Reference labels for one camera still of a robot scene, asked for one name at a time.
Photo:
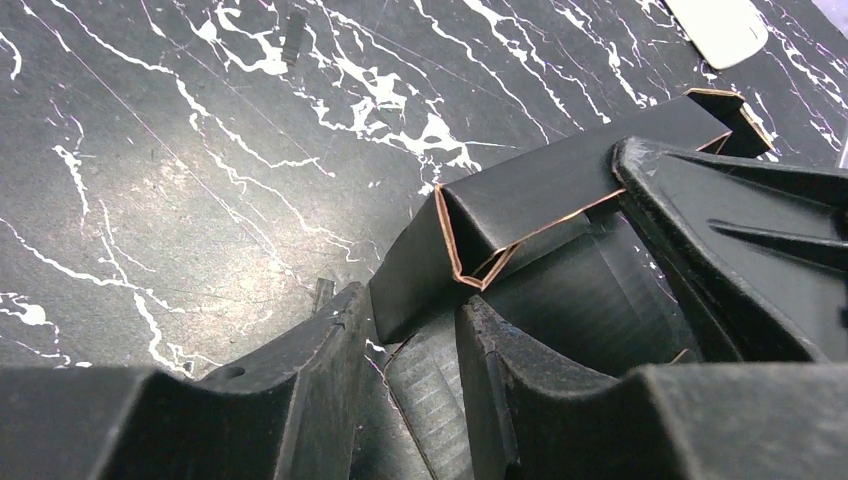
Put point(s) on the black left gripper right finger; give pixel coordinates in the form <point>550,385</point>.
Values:
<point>532,413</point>

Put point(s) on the small grey staple strip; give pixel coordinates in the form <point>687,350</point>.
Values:
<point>294,32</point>

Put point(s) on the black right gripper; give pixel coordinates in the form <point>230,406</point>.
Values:
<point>759,248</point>

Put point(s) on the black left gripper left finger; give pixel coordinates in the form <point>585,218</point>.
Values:
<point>287,410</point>

